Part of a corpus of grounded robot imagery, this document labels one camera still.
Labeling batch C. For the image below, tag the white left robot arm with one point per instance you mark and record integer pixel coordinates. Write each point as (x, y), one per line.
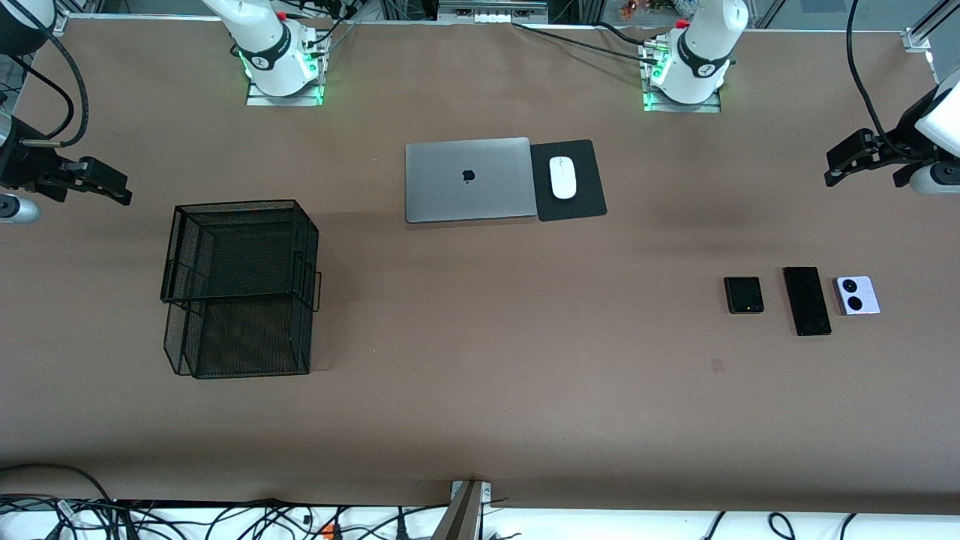
(701, 60)

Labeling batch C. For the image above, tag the small colourful toys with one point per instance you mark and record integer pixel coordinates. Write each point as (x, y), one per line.
(645, 7)

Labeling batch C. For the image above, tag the black mouse pad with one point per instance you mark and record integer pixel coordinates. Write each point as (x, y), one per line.
(589, 187)

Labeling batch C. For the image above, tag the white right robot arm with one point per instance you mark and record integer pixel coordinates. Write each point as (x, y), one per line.
(270, 52)

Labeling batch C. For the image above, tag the aluminium frame rail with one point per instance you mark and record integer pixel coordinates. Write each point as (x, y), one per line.
(75, 16)

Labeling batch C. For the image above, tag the lavender flip phone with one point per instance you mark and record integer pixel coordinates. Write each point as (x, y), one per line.
(866, 296)

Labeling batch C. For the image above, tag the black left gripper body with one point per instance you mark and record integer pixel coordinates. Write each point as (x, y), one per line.
(905, 147)

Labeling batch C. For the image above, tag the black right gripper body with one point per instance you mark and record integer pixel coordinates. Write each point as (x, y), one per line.
(22, 165)

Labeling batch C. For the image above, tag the small black flip phone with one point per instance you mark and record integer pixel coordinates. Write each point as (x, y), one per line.
(744, 294)

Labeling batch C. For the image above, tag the aluminium frame profile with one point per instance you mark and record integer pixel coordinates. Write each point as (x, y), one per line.
(919, 37)

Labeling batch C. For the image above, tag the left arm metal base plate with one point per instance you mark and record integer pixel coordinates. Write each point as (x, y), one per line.
(652, 106)

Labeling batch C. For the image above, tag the silver closed laptop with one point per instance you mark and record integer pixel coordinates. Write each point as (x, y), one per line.
(450, 195)

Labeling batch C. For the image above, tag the grey power strip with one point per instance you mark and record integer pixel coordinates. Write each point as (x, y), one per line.
(491, 16)

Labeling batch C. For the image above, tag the black mesh two-tier tray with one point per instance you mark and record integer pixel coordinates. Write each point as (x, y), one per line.
(285, 345)

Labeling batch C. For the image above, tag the white computer mouse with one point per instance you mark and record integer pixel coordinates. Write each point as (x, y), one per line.
(562, 180)

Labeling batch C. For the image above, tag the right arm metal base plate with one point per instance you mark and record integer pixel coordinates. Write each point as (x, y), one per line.
(259, 100)

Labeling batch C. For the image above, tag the tall black smartphone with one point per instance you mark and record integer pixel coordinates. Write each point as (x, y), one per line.
(807, 301)

